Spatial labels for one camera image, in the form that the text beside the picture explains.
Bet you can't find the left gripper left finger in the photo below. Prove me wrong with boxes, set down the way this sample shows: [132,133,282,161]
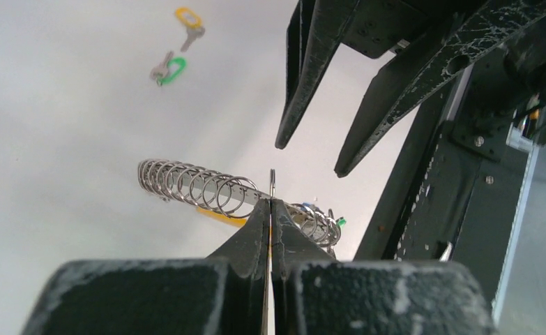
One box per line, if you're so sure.
[23,200,271,334]

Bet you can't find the key with yellow tag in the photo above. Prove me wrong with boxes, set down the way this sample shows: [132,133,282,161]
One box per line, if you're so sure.
[174,7,206,52]

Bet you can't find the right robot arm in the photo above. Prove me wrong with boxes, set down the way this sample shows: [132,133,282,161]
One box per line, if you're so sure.
[275,1,546,177]

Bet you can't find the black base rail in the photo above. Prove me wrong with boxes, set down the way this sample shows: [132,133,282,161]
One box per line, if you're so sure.
[355,55,538,316]

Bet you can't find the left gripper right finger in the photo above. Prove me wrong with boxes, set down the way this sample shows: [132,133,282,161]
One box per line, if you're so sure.
[271,200,497,334]

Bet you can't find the key with green tag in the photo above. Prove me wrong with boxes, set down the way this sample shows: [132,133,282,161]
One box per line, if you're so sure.
[149,51,187,87]

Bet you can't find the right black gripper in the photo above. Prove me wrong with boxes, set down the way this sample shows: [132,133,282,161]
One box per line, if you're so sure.
[275,0,546,177]

